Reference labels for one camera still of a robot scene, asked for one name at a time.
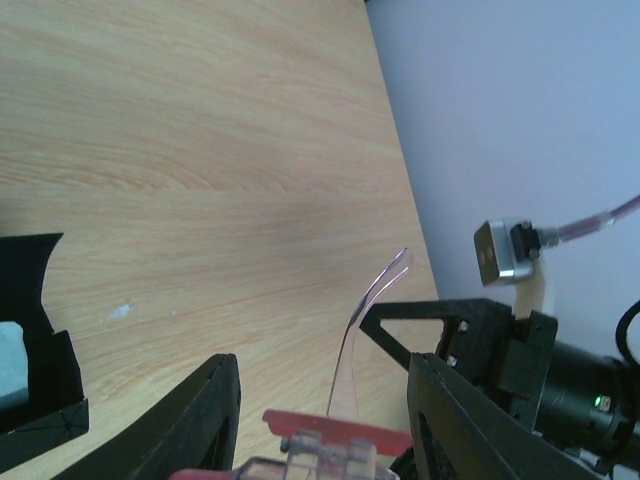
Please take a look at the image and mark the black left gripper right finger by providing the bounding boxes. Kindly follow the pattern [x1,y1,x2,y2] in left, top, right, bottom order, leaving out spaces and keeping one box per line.
[407,354,597,479]

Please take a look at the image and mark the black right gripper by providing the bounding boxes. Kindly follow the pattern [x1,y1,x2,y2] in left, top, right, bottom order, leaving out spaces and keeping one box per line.
[360,298,639,458]

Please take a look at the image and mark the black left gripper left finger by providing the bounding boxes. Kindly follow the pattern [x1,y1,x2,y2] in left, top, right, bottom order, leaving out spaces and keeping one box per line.
[56,354,241,479]

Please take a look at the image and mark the pink sunglasses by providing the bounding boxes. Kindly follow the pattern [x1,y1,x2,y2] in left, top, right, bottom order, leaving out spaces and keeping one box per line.
[171,248,412,479]

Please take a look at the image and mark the black sunglasses case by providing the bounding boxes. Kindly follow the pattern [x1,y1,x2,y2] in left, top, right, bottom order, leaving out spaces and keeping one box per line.
[1,233,89,472]

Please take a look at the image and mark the light blue cleaning cloth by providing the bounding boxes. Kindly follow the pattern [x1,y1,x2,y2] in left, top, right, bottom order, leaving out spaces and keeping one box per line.
[0,321,29,411]

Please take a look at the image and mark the white tape scrap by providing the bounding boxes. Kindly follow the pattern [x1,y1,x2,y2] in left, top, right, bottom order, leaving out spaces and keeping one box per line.
[108,301,133,321]

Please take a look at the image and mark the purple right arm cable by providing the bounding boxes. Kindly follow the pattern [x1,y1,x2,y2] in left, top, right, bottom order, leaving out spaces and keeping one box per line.
[537,193,640,249]

